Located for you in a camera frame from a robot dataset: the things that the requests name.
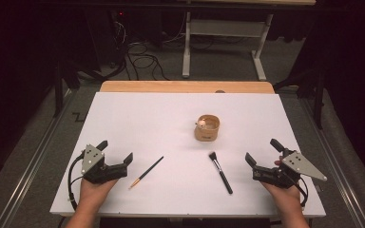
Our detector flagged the white board sheet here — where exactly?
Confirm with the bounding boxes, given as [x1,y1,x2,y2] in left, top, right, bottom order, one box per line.
[49,91,327,219]

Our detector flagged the white metal desk frame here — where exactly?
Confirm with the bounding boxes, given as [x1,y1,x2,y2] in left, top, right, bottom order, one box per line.
[182,10,275,82]

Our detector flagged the person's right hand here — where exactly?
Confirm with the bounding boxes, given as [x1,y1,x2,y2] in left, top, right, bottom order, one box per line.
[260,160,302,214]

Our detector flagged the black floor cables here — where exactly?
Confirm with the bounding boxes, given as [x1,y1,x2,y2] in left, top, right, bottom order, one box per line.
[125,40,172,82]

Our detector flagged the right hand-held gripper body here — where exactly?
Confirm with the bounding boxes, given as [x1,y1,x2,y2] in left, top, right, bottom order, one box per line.
[252,148,328,190]

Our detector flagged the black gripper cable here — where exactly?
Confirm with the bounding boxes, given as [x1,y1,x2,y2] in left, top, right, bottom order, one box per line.
[293,176,310,208]
[67,152,87,212]

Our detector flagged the thin black gold-tipped brush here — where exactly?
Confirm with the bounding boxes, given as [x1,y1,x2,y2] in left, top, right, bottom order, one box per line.
[128,155,165,190]

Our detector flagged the metal floor rail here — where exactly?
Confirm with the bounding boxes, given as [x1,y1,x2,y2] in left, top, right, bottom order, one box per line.
[0,89,78,228]
[298,97,365,228]

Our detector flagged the black metal stand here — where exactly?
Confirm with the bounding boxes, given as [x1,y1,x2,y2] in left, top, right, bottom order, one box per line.
[273,66,328,131]
[52,59,81,119]

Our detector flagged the black computer tower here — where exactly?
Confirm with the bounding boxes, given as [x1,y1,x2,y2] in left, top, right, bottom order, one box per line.
[84,9,129,69]

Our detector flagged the light wooden desktop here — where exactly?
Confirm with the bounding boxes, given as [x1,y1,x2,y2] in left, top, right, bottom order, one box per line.
[177,0,317,6]

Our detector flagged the round wooden brush holder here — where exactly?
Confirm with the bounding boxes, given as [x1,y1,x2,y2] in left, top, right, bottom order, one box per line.
[194,114,221,143]

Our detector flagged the wooden table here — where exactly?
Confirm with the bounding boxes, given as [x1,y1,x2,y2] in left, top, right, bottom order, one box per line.
[99,80,276,95]

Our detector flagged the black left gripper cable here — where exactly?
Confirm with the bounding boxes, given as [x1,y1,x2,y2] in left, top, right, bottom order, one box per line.
[67,152,87,212]

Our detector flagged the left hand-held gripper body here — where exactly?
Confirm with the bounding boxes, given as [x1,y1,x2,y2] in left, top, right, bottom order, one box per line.
[81,143,129,184]

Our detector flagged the person's left hand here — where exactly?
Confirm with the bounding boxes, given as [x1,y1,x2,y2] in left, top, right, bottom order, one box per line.
[76,177,120,217]

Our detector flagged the black makeup brush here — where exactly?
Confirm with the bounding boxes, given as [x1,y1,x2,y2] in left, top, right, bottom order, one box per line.
[208,151,234,195]

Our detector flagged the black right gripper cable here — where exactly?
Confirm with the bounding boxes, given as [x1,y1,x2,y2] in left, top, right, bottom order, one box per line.
[293,176,310,208]

